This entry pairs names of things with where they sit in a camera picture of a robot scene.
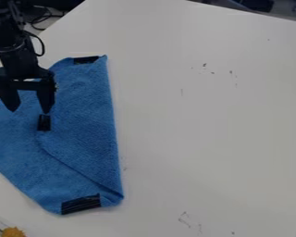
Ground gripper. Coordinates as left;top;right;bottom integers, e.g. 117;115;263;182
0;44;59;115

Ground yellow toy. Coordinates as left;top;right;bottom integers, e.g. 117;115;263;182
0;226;28;237

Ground blue cloth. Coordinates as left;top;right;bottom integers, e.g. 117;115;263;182
0;55;126;216

